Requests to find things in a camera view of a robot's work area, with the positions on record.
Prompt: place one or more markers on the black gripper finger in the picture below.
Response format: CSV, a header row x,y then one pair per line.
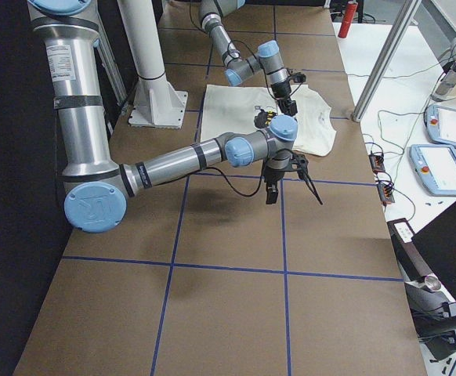
x,y
282,106
290,107
271,193

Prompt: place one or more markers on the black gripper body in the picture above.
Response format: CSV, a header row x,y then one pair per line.
x,y
281,91
273,173

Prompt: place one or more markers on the cream cat print shirt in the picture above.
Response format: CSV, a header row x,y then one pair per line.
x,y
233,109

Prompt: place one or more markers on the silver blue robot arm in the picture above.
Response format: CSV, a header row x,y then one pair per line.
x,y
97,188
239,69

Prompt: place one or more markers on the orange connector block one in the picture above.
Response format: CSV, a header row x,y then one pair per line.
x,y
377,163

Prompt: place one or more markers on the red bottle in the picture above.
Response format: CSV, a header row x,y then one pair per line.
x,y
347,19

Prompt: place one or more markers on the orange connector block two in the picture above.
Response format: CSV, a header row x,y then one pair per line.
x,y
385,192

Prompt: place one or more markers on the far teach pendant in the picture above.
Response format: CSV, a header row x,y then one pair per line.
x,y
440,123

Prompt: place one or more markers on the teach pendant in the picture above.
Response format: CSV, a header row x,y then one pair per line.
x,y
436,168
440,123

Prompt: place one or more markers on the near teach pendant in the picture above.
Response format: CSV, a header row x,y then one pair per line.
x,y
436,168

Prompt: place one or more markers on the black monitor with stand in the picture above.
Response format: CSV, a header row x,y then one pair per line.
x,y
428,258

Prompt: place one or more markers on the white camera mast with base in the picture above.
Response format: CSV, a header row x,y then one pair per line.
x,y
156,102

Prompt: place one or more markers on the aluminium frame post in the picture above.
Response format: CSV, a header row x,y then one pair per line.
x,y
394,38

